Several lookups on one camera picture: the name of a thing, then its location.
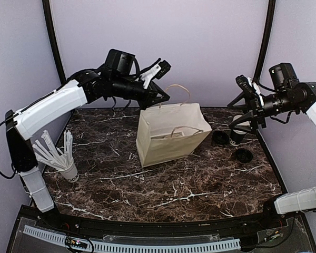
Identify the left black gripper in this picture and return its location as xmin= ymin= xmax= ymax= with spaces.
xmin=112 ymin=74 xmax=171 ymax=110

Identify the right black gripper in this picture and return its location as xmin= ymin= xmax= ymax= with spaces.
xmin=228 ymin=90 xmax=299 ymax=134

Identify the stack of white paper cups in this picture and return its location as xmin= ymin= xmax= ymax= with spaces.
xmin=230 ymin=115 xmax=250 ymax=147

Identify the cream paper bag with handles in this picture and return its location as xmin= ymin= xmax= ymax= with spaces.
xmin=135 ymin=84 xmax=213 ymax=168

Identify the stack of black coffee lids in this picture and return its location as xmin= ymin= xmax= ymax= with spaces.
xmin=235 ymin=148 xmax=253 ymax=163

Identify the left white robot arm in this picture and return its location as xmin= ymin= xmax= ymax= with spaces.
xmin=1 ymin=49 xmax=171 ymax=230

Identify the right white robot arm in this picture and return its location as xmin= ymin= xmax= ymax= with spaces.
xmin=228 ymin=63 xmax=316 ymax=229

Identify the loose black coffee lid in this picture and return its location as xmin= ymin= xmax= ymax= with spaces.
xmin=212 ymin=130 xmax=230 ymax=145

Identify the white cup holding straws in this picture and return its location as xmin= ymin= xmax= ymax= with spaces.
xmin=60 ymin=160 xmax=79 ymax=183

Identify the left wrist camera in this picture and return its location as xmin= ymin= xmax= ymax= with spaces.
xmin=139 ymin=58 xmax=172 ymax=89

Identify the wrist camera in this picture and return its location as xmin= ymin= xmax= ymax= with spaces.
xmin=139 ymin=58 xmax=172 ymax=89
xmin=235 ymin=75 xmax=263 ymax=104

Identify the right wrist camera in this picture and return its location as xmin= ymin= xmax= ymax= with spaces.
xmin=235 ymin=75 xmax=263 ymax=104

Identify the right black corner post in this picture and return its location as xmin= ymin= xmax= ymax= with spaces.
xmin=253 ymin=0 xmax=276 ymax=81

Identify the black corner post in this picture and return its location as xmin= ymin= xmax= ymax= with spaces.
xmin=42 ymin=0 xmax=66 ymax=85
xmin=253 ymin=0 xmax=276 ymax=81

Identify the left black corner post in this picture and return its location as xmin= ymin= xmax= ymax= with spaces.
xmin=42 ymin=0 xmax=66 ymax=85

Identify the black front frame rail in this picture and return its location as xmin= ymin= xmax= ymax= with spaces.
xmin=18 ymin=205 xmax=294 ymax=238

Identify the grey slotted cable duct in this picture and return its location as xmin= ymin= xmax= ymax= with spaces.
xmin=23 ymin=225 xmax=241 ymax=253

